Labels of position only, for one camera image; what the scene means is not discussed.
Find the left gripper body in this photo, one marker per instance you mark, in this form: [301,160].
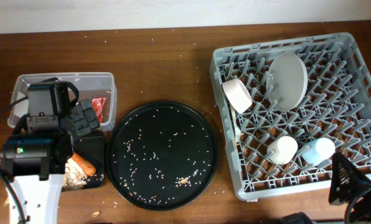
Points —
[84,121]

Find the red snack wrapper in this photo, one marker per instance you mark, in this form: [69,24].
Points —
[98,105]

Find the blue plastic cup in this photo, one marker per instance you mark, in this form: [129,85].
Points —
[318,150]

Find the orange carrot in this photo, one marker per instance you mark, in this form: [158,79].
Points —
[87,167]

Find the cream plastic cup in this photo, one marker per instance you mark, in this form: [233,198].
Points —
[284,148]

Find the white plastic fork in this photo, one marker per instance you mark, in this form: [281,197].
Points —
[237,131]

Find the grey plate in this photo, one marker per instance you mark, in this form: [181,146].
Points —
[287,81]

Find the pink bowl with leftovers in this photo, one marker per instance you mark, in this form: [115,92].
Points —
[237,94]

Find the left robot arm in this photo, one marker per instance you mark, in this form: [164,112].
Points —
[33,159]

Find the grey dishwasher rack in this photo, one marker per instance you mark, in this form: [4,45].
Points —
[337,105]

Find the clear plastic bin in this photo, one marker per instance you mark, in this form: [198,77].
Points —
[90,85]

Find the black rectangular tray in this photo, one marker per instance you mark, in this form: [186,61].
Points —
[92,148]

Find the pile of food leftovers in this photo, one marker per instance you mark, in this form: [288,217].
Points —
[74,177]

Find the round black tray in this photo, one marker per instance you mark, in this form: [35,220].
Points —
[154,147]

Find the peanut on table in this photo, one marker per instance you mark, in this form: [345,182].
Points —
[6,203]
[96,214]

